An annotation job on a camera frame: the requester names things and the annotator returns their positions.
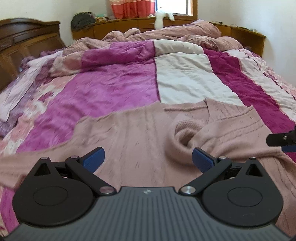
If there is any pink knit cardigan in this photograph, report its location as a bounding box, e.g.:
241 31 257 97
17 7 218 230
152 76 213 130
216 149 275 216
1 98 295 235

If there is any wooden bedside ledge cabinet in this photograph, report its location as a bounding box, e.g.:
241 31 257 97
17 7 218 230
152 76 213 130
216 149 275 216
72 18 266 56

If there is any lavender floral pillow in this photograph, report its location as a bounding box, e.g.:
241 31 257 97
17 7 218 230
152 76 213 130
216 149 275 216
1 50 62 138

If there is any purple white patchwork quilt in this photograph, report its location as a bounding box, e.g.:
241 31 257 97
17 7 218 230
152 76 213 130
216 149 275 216
0 39 296 237

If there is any dusty pink blanket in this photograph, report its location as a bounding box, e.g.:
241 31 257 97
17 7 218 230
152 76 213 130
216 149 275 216
63 20 243 56

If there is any dark wooden headboard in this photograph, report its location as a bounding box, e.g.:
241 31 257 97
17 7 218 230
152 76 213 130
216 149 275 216
0 18 65 90

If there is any dark green cloth pile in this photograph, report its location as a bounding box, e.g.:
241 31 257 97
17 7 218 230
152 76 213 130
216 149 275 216
71 11 96 31

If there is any white plush toy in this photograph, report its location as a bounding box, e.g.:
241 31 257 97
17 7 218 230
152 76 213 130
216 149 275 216
154 9 175 30

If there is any orange red curtain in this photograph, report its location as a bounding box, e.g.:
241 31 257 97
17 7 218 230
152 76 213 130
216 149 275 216
109 0 156 19

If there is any wooden window frame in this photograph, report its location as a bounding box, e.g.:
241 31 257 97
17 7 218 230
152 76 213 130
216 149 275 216
155 0 198 19

